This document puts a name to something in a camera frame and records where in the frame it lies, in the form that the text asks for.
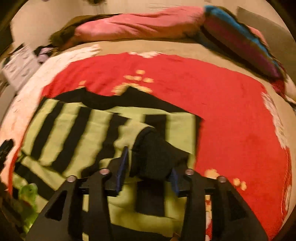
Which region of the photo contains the pile of dark clothes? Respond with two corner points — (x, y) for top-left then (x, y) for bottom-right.
(34, 44), (55, 65)

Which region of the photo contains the grey quilted headboard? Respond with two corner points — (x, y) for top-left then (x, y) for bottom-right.
(237, 7), (296, 81)

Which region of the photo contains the black wall television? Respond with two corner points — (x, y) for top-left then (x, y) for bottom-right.
(0, 25), (13, 55)

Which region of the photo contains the white drawer cabinet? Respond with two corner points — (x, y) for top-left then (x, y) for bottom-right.
(2, 45), (40, 92)

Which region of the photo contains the cream white blanket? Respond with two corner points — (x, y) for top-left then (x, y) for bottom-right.
(1, 43), (102, 184)

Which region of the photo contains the multicolour striped pillow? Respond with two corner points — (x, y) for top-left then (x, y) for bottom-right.
(197, 5), (286, 80)

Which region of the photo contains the pink quilt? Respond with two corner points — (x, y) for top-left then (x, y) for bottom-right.
(73, 5), (267, 45)

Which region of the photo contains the white pillow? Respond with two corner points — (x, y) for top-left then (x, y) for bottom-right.
(284, 75), (296, 104)

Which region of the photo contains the red floral blanket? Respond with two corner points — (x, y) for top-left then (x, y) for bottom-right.
(42, 53), (292, 240)

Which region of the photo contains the beige bed sheet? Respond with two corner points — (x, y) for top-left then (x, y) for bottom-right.
(60, 40), (295, 149)

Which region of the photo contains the brown fur-trimmed coat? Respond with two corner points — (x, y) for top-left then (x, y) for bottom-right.
(49, 14), (119, 48)

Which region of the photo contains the green black striped sweater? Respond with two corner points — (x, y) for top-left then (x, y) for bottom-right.
(12, 87), (202, 240)

